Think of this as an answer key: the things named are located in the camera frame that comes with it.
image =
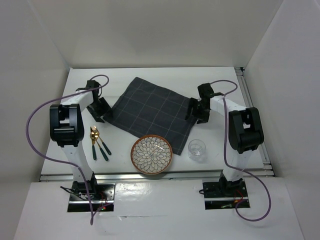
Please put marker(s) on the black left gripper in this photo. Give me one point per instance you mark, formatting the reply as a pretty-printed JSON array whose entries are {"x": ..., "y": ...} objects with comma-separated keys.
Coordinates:
[{"x": 105, "y": 109}]

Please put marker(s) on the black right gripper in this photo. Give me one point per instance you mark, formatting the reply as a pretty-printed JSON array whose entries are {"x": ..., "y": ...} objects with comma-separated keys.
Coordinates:
[{"x": 203, "y": 118}]

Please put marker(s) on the clear drinking glass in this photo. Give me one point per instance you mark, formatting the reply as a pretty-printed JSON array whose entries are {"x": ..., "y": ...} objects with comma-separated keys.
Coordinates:
[{"x": 197, "y": 151}]

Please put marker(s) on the dark grey checked cloth napkin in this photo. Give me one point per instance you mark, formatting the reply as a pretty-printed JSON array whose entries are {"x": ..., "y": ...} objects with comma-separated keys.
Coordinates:
[{"x": 148, "y": 109}]

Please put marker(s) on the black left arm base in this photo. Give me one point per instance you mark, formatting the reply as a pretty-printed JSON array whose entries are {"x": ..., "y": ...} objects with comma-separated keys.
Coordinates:
[{"x": 103, "y": 193}]

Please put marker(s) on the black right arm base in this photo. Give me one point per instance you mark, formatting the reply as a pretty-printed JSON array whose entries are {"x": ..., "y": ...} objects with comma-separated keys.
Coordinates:
[{"x": 223, "y": 190}]

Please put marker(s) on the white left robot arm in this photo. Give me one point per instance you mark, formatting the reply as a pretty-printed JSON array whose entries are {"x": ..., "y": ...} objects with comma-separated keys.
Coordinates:
[{"x": 67, "y": 130}]

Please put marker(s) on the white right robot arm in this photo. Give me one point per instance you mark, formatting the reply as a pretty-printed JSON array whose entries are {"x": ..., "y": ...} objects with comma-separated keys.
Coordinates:
[{"x": 237, "y": 133}]

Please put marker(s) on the floral patterned ceramic plate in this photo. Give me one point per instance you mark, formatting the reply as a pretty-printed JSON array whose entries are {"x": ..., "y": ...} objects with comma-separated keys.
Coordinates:
[{"x": 151, "y": 154}]

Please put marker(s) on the gold fork green handle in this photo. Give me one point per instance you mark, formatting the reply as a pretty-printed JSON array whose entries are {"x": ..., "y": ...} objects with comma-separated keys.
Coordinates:
[{"x": 93, "y": 141}]

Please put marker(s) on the aluminium front table rail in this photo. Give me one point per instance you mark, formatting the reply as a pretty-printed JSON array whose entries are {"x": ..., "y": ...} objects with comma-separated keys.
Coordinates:
[{"x": 265, "y": 172}]

